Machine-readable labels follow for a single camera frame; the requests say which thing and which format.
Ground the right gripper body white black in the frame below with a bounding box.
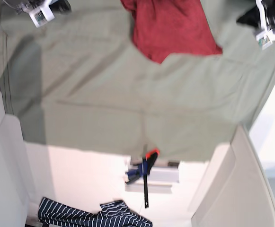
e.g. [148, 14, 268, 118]
[2, 0, 71, 28]

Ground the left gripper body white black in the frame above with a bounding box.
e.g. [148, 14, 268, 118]
[236, 0, 275, 50]

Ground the red T-shirt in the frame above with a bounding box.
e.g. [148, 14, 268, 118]
[121, 0, 222, 64]

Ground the navy striped shirt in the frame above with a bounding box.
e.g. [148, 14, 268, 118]
[38, 197, 153, 227]

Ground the green table cloth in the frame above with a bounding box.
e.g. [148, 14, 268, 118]
[0, 0, 275, 161]

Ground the white partition panel left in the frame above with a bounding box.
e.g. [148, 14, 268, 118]
[0, 92, 29, 227]

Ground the white partition panel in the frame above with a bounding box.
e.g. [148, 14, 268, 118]
[0, 92, 29, 227]
[188, 125, 275, 227]

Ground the white partition panel right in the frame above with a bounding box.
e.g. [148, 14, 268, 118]
[188, 125, 275, 227]

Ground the blue black bar clamp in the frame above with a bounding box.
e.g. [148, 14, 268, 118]
[125, 148, 160, 209]

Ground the aluminium table frame rail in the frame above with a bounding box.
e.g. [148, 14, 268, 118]
[125, 159, 180, 194]

